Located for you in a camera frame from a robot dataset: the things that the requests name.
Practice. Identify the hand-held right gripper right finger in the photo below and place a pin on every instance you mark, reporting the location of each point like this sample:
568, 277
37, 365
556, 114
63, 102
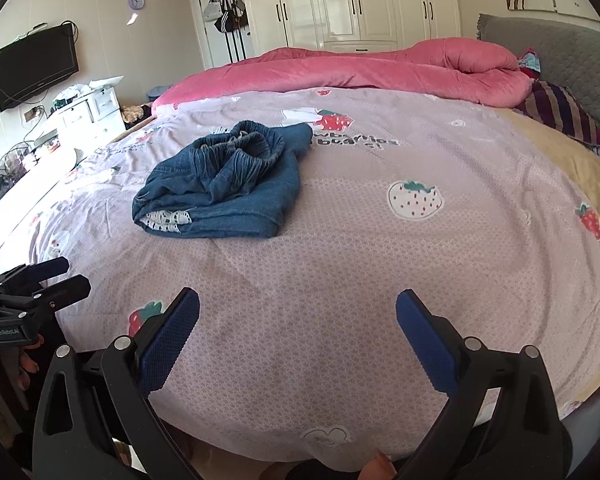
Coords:
425, 340

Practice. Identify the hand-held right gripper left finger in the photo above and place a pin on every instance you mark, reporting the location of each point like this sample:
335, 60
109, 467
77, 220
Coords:
172, 335

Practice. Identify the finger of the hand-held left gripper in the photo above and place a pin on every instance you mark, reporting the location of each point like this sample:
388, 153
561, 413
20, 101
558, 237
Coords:
52, 266
67, 291

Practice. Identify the blue denim pants lace trim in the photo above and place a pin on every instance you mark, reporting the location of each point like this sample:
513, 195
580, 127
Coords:
230, 195

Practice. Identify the person's left hand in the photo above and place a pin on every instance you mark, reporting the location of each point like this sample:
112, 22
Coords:
25, 365

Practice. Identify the person's right hand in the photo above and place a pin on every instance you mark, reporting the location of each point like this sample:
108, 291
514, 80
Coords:
380, 467

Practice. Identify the white desk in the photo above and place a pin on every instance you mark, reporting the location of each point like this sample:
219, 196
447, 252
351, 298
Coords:
25, 195

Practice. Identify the pink strawberry printed bed sheet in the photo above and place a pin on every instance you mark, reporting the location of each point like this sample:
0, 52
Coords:
360, 260

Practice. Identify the white drawer dresser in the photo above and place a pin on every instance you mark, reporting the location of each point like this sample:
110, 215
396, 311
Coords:
87, 110

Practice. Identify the brown plush item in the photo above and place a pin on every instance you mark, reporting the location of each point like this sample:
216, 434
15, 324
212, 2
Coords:
135, 112

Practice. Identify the beige blanket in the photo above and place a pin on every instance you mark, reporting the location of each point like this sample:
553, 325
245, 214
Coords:
580, 165

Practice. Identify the striped purple pillow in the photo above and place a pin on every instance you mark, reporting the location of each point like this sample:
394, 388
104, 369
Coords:
565, 110

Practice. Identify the pink quilt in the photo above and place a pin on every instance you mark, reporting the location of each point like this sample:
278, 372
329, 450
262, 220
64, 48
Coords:
330, 70

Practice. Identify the colourful small cloth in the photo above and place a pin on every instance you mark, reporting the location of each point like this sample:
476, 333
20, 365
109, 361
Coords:
530, 64

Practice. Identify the hanging bags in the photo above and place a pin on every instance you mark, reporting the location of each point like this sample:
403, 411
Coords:
225, 10

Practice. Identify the grey quilted headboard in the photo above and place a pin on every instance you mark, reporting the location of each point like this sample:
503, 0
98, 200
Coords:
570, 55

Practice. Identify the white wardrobe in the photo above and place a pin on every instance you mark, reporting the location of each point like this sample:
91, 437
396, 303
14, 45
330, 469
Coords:
360, 5

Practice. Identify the wall power socket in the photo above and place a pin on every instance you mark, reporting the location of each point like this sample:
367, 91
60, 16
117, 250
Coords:
32, 115

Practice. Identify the black wall television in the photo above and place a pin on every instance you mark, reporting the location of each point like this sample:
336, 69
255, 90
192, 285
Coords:
35, 67

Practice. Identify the purple wall clock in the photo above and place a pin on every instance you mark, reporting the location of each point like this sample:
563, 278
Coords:
136, 1

